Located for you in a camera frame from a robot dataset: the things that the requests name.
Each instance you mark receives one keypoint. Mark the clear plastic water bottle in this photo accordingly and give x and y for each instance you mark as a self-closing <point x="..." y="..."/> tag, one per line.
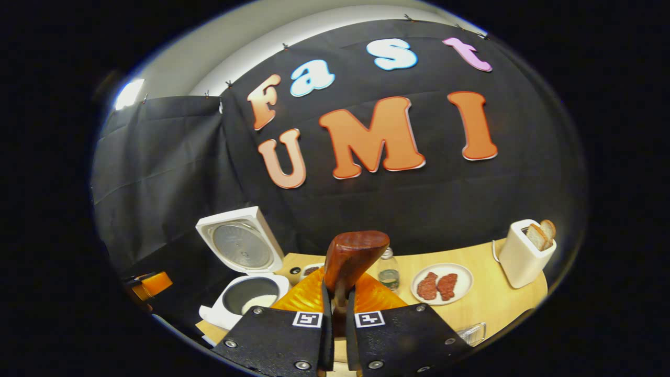
<point x="388" y="272"/>

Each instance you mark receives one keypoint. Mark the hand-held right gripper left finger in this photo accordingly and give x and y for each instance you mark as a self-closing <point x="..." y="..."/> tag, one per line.
<point x="326" y="337"/>

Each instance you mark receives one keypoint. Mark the brown wooden spoon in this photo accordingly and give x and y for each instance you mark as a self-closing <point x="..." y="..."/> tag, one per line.
<point x="356" y="256"/>

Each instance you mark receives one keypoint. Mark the white toaster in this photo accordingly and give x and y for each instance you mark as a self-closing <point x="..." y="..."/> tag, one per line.
<point x="521" y="262"/>

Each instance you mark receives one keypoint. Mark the white rice heap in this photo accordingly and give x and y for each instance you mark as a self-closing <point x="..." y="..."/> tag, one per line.
<point x="260" y="302"/>

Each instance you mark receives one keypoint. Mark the small black round cap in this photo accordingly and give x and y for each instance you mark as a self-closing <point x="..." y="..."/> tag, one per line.
<point x="296" y="270"/>

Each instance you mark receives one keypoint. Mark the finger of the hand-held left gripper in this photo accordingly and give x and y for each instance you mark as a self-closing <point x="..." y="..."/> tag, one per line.
<point x="157" y="284"/>

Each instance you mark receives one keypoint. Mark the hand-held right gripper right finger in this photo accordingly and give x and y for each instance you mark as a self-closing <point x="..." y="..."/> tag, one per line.
<point x="350" y="340"/>

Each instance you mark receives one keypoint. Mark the ceiling light panel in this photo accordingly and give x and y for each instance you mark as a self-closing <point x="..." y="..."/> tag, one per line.
<point x="129" y="94"/>

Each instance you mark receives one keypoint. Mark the red meat piece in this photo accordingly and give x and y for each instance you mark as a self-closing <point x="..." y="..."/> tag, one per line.
<point x="447" y="286"/>
<point x="427" y="286"/>

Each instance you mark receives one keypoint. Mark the white divided bean dish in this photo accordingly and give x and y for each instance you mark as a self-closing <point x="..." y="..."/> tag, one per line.
<point x="312" y="270"/>

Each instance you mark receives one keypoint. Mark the toasted bread slice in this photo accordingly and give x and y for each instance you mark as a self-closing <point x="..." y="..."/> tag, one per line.
<point x="535" y="236"/>
<point x="549" y="229"/>

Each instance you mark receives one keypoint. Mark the white oval plate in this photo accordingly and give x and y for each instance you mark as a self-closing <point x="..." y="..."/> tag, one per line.
<point x="460" y="272"/>

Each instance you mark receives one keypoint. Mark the white rice cooker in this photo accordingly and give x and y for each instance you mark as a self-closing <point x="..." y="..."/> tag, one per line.
<point x="235" y="246"/>

